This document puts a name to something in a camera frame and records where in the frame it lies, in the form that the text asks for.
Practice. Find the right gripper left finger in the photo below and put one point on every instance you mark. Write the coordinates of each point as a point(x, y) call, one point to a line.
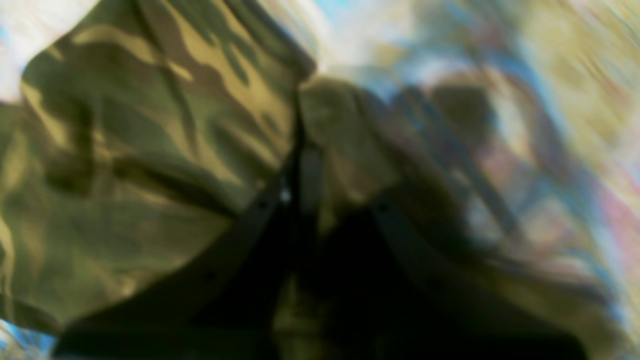
point(219, 306)

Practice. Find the camouflage T-shirt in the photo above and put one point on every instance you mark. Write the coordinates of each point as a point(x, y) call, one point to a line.
point(150, 150)

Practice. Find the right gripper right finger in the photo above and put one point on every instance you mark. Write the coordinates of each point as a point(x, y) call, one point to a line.
point(388, 292)

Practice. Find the patterned tile tablecloth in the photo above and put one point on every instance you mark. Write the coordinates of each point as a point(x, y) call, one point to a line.
point(525, 100)

